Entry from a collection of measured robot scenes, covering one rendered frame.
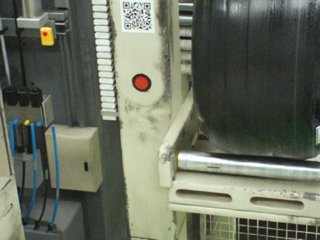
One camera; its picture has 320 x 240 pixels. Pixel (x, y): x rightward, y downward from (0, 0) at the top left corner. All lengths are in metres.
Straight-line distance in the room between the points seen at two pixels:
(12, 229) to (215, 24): 0.67
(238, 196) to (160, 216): 0.28
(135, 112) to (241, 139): 0.32
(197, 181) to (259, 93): 0.34
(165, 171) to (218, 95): 0.28
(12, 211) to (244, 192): 0.52
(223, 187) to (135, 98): 0.29
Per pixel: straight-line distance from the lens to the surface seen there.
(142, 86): 1.65
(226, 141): 1.50
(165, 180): 1.62
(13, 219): 1.68
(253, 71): 1.37
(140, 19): 1.59
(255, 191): 1.61
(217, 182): 1.63
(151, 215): 1.83
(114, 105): 1.71
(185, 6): 2.00
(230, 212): 1.65
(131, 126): 1.71
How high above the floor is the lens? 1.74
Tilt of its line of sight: 27 degrees down
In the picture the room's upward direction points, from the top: 3 degrees counter-clockwise
